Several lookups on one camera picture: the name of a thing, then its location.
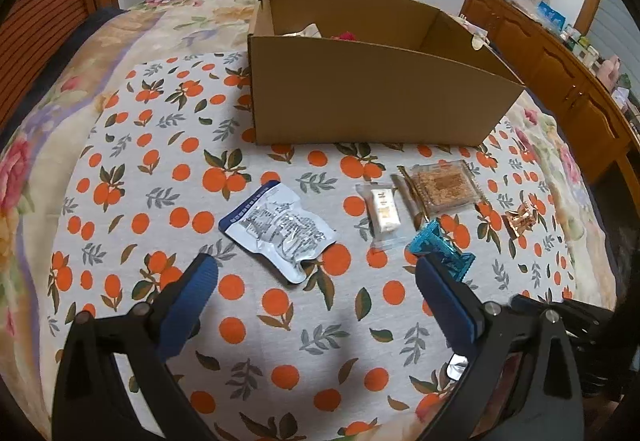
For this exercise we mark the brown cardboard box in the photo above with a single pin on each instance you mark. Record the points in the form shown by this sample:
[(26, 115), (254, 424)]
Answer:
[(350, 96)]

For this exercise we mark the rose gold snack packet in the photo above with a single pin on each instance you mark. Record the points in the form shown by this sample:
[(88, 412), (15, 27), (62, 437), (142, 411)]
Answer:
[(522, 221)]

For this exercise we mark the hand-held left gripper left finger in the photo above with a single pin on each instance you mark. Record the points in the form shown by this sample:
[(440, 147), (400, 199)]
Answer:
[(190, 301)]

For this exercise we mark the wooden window frame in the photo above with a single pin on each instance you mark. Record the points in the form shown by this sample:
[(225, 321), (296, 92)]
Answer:
[(592, 1)]

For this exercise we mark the floral blanket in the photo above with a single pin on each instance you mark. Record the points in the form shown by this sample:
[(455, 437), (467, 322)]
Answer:
[(60, 71)]

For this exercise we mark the white orange snack packet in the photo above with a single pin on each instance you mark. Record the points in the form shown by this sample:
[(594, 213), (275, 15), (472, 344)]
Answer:
[(457, 367)]

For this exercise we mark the pink bottle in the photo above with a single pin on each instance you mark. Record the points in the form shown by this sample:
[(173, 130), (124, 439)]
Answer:
[(609, 68)]

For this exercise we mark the silver blue snack packet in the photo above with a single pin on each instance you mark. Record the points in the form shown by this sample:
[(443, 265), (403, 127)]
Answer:
[(280, 231)]

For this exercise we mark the wooden cabinet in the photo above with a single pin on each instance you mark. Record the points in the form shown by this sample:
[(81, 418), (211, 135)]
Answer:
[(550, 56)]

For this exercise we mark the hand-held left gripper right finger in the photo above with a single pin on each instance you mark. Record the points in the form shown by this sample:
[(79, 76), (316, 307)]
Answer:
[(450, 306)]

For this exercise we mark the grey window blind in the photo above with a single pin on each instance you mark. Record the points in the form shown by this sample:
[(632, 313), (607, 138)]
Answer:
[(617, 26)]

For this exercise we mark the pink snack packet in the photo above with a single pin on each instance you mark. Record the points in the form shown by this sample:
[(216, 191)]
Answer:
[(345, 36)]

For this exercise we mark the small white snack packet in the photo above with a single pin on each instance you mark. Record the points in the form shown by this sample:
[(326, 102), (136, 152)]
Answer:
[(385, 216)]

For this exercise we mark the group of small bottles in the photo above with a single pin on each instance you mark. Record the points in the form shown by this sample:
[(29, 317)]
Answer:
[(580, 46)]

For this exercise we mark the brown floss cake packet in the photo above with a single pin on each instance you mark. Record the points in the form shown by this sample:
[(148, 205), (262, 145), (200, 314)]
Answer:
[(442, 186)]

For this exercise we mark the teal snack packet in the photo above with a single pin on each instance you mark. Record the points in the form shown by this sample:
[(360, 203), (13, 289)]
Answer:
[(435, 241)]

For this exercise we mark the orange fruit print mat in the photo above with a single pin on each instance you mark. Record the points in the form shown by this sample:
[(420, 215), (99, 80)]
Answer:
[(175, 181)]

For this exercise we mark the blue printed box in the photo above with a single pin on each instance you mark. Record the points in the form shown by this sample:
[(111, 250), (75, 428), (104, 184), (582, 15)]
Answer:
[(550, 13)]

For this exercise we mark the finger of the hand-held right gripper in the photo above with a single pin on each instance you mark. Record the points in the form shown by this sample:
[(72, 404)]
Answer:
[(532, 302)]

